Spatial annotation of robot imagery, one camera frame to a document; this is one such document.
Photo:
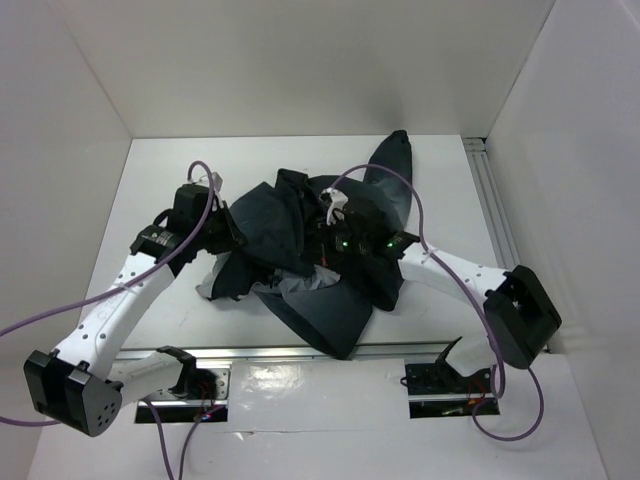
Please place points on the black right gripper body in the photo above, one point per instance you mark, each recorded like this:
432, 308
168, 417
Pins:
338, 241

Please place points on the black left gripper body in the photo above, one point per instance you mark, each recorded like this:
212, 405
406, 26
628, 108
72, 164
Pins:
218, 236

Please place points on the dark navy jacket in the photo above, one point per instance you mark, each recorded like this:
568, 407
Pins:
281, 262

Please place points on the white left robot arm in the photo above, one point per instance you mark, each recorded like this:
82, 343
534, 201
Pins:
78, 382

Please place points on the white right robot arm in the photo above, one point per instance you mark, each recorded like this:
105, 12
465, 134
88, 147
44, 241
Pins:
518, 316

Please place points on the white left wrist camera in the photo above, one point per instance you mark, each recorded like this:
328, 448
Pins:
215, 181

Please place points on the aluminium side rail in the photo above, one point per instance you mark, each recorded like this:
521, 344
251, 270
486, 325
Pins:
492, 206

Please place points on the aluminium front rail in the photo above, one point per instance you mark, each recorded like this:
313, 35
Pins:
299, 353

